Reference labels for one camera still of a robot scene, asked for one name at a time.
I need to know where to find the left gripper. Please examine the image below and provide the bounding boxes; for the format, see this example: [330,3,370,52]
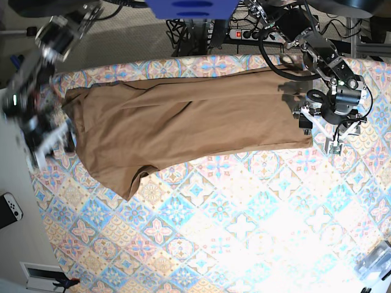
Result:
[293,85,370,155]

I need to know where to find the clear plastic box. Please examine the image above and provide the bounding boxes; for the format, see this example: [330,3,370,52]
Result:
[354,241,390,288]

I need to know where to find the white floor vent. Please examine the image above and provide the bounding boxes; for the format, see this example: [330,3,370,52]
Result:
[20,262,65,292]

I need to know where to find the patterned tablecloth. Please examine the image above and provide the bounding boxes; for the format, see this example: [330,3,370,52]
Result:
[31,59,390,292]

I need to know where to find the brown t-shirt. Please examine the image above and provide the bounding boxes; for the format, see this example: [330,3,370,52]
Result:
[62,68,312,200]

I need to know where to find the game console with controller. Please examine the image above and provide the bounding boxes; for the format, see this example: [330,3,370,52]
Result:
[0,192,23,229]

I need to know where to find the black orange clamp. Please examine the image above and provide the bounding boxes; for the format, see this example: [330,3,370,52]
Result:
[53,277,80,289]

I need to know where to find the white power strip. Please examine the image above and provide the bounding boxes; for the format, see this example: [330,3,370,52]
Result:
[228,29,285,43]

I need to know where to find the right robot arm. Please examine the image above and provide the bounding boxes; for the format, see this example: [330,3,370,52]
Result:
[1,1,123,169]

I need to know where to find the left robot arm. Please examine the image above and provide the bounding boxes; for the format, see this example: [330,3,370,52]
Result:
[245,1,372,155]

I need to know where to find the blue mount plate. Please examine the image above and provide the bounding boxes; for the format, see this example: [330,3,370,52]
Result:
[146,0,239,20]

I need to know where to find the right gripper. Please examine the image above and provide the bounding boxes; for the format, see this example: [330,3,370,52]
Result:
[20,113,76,171]

